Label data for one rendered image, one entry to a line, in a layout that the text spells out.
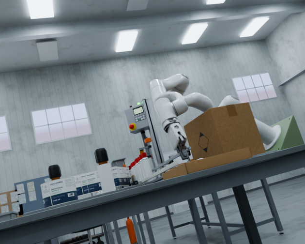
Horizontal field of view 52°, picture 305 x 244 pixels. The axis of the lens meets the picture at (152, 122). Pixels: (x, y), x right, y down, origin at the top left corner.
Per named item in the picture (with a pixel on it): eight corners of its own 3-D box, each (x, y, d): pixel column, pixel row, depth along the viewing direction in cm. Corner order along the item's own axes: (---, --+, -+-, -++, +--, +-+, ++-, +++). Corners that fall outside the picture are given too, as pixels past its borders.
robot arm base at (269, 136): (260, 152, 216) (237, 140, 215) (269, 129, 222) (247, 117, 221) (275, 147, 198) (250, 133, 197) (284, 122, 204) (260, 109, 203)
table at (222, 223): (170, 239, 536) (158, 194, 554) (211, 226, 559) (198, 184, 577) (229, 253, 331) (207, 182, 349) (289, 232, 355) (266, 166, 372)
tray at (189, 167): (164, 183, 133) (161, 174, 134) (218, 169, 140) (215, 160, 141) (187, 174, 105) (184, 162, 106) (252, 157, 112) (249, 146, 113)
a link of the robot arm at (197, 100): (240, 113, 204) (226, 133, 210) (233, 105, 214) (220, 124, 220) (175, 85, 186) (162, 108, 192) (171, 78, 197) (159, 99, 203)
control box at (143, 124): (135, 134, 245) (129, 112, 249) (154, 127, 240) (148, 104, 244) (129, 132, 236) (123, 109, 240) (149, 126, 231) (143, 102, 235)
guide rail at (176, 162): (135, 186, 239) (134, 183, 239) (136, 185, 239) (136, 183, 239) (177, 164, 138) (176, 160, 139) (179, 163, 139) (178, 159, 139)
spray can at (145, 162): (146, 183, 209) (139, 154, 214) (153, 181, 211) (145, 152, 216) (148, 182, 205) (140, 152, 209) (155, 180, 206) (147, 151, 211)
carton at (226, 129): (196, 172, 170) (183, 126, 176) (232, 163, 179) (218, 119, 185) (226, 162, 143) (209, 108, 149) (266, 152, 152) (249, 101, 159)
